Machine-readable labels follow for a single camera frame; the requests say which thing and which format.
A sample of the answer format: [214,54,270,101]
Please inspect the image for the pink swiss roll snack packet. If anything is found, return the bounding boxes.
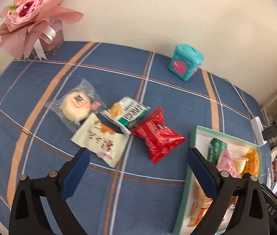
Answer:
[216,149,238,178]

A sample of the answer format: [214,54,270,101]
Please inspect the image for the cream snack packet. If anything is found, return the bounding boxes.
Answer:
[71,113,129,168]

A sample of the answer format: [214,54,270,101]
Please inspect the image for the red snack packet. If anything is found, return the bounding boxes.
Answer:
[131,107,185,164]

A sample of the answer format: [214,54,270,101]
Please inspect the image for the round bun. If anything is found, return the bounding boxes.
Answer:
[45,79,107,133]

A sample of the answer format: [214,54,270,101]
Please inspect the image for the green white snack packet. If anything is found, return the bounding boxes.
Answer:
[101,97,150,135]

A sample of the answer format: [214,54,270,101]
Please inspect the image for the orange yellow cake packet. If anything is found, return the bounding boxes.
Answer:
[243,147,260,176]

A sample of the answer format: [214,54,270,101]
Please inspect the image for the orange swiss roll packet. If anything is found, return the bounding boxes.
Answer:
[188,179,212,227]

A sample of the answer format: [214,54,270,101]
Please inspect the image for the small jelly cup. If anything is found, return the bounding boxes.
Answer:
[233,157,248,178]

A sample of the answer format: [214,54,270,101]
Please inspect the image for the green rimmed white tray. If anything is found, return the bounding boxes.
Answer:
[172,126,261,234]

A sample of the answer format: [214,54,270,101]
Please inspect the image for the dark green snack packet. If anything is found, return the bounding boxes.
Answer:
[207,138,228,165]

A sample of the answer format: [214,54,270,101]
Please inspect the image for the black charger adapter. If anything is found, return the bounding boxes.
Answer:
[262,125,277,141]

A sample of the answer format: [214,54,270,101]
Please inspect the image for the white power strip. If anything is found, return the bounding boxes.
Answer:
[251,116,267,146]

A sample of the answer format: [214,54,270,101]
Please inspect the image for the blue plaid tablecloth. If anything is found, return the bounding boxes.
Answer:
[0,41,261,234]

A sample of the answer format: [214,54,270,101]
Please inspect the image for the teal toy box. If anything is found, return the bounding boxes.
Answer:
[168,44,204,81]

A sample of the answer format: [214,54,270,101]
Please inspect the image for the pink flower bouquet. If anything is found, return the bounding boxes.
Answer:
[0,0,83,60]

